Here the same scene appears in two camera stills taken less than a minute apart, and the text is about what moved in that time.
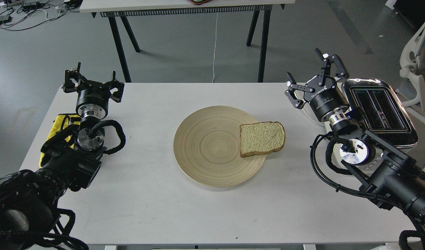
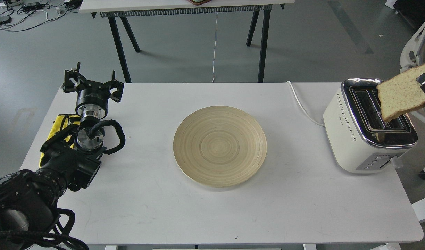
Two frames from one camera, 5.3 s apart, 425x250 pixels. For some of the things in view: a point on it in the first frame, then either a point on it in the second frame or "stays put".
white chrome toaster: [381, 113] stays put
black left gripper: [90, 92] stays put
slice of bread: [261, 138] to [402, 93]
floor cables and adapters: [17, 15] stays put
